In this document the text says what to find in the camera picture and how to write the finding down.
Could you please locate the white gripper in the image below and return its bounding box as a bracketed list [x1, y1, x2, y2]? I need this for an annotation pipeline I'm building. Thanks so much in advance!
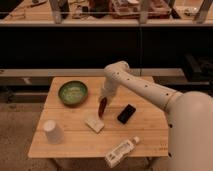
[98, 78, 118, 104]

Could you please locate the white tube with cap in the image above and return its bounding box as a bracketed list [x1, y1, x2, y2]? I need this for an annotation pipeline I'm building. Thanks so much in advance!
[105, 137, 140, 168]

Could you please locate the black smartphone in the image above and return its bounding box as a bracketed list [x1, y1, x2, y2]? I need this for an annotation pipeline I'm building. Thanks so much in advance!
[117, 104, 136, 124]

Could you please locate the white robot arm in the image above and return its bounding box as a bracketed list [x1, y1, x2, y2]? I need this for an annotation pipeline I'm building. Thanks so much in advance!
[100, 61, 213, 171]

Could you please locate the white upside-down cup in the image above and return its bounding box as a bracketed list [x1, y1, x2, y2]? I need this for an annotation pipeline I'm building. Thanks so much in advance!
[43, 120, 63, 144]

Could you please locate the green bowl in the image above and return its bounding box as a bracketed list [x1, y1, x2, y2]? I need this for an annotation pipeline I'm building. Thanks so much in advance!
[58, 80, 88, 106]

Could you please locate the wooden table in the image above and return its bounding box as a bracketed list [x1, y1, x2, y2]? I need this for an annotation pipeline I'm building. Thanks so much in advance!
[28, 77, 168, 158]

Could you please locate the background workbench shelf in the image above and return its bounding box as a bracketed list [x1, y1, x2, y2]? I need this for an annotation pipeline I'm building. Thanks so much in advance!
[0, 0, 213, 27]

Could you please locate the white sponge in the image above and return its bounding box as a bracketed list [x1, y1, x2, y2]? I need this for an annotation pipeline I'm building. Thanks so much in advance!
[85, 115, 104, 133]

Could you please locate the red pepper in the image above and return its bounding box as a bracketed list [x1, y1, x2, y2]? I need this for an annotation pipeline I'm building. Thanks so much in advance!
[98, 97, 107, 118]

